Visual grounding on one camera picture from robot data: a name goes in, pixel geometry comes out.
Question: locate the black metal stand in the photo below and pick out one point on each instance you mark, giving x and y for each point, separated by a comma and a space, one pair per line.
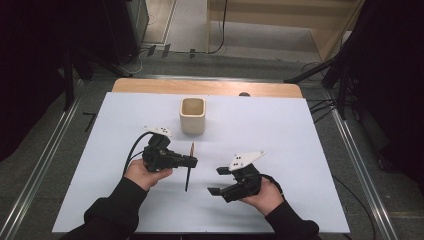
341, 90
68, 80

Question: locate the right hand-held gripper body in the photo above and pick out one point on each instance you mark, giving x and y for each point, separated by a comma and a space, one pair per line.
245, 180

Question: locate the black pencil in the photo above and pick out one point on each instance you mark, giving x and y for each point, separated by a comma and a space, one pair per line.
188, 176

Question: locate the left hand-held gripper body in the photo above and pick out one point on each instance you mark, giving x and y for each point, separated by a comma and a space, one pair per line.
160, 156

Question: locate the person's right hand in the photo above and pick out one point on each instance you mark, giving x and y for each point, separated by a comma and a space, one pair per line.
268, 196

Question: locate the light wooden shelf frame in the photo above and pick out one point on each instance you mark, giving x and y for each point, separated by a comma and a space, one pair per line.
266, 15

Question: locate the beige square pen holder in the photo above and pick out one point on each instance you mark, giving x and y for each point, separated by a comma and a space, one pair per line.
192, 123

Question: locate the dark cabinet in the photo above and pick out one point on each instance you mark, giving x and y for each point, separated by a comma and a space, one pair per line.
123, 30

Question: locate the dark round table grommet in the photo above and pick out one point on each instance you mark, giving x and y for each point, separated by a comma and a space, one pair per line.
244, 94

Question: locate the black curtain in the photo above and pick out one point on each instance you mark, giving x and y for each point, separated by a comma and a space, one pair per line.
33, 66
393, 83

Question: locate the person's left hand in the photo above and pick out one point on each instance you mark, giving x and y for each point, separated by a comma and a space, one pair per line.
143, 176

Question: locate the white table cover sheet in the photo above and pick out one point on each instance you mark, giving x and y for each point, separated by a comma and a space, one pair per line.
283, 133

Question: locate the wooden table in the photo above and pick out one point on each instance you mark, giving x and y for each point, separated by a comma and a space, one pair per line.
200, 87

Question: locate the metal floor rail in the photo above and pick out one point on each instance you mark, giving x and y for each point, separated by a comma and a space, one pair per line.
363, 166
50, 143

